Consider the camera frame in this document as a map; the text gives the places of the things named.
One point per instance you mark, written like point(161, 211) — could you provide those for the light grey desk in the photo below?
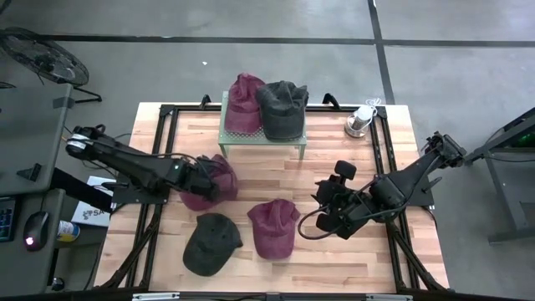
point(29, 134)

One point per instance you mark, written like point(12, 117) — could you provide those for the green perforated metal shelf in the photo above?
point(251, 137)

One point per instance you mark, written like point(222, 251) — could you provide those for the white printed box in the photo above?
point(90, 215)

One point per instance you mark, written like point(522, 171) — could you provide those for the white bulb table lamp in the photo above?
point(359, 119)

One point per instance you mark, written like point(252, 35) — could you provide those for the black backlit keyboard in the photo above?
point(6, 219)

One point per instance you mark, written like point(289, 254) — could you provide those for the silver metal bracket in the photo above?
point(388, 297)
point(154, 297)

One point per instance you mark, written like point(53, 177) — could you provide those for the black computer mouse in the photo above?
point(37, 230)

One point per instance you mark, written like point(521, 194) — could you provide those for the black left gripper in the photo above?
point(196, 177)

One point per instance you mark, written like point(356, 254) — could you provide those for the maroon baseball cap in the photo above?
point(225, 180)
point(273, 230)
point(244, 108)

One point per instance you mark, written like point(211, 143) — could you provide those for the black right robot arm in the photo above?
point(411, 173)

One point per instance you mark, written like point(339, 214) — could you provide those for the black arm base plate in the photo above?
point(138, 196)
point(424, 196)

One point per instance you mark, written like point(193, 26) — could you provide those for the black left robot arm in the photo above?
point(125, 161)

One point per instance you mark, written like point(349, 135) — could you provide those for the black table clamp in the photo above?
point(205, 101)
point(332, 100)

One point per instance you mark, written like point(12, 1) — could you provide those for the black round knob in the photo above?
point(58, 284)

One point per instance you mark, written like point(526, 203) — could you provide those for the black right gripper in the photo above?
point(347, 209)

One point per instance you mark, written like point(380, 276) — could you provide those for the grey metal stand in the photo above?
point(501, 136)

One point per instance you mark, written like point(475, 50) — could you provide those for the black padded bar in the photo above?
point(75, 188)

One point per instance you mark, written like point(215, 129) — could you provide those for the black metal floor fan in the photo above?
point(46, 58)

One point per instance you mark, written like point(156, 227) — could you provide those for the yellow blue drink can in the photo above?
point(68, 231)

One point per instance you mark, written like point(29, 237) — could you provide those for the small black desk bracket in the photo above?
point(30, 172)

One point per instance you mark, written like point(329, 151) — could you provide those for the grey desk clip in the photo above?
point(63, 102)

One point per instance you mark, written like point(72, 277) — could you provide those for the dark grey baseball cap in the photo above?
point(286, 134)
point(280, 104)
point(211, 246)

